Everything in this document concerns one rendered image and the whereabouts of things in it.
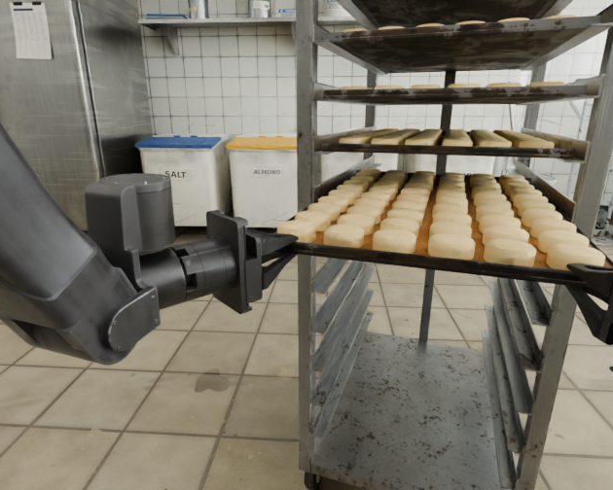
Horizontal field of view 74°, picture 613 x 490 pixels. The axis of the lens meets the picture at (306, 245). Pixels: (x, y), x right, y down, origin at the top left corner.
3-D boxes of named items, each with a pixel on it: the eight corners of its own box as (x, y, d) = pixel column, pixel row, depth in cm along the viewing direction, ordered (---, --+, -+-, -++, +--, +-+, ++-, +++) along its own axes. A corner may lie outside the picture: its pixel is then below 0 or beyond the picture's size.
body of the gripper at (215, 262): (253, 219, 40) (183, 231, 36) (257, 310, 43) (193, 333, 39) (220, 207, 45) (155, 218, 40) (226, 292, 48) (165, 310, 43)
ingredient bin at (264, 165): (231, 245, 296) (224, 137, 272) (247, 223, 356) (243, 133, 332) (305, 247, 293) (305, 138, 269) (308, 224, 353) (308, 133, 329)
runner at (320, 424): (322, 439, 91) (322, 429, 90) (310, 437, 92) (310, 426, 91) (374, 313, 148) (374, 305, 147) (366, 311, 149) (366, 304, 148)
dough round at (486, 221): (470, 229, 56) (472, 216, 55) (498, 227, 58) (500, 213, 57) (497, 240, 52) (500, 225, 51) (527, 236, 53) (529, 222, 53)
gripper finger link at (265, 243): (314, 225, 46) (243, 241, 40) (313, 282, 48) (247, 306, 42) (277, 214, 51) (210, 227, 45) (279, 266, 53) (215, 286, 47)
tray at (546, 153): (573, 158, 61) (575, 149, 61) (322, 151, 74) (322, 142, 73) (518, 137, 115) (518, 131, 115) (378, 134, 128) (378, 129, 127)
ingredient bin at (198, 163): (146, 244, 299) (132, 137, 275) (174, 222, 360) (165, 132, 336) (218, 244, 298) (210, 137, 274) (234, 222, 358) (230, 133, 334)
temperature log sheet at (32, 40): (54, 59, 242) (44, 1, 233) (52, 58, 240) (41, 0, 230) (19, 59, 244) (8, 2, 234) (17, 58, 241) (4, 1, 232)
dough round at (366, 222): (331, 228, 57) (332, 215, 56) (363, 226, 58) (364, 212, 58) (345, 238, 52) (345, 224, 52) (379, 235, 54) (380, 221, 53)
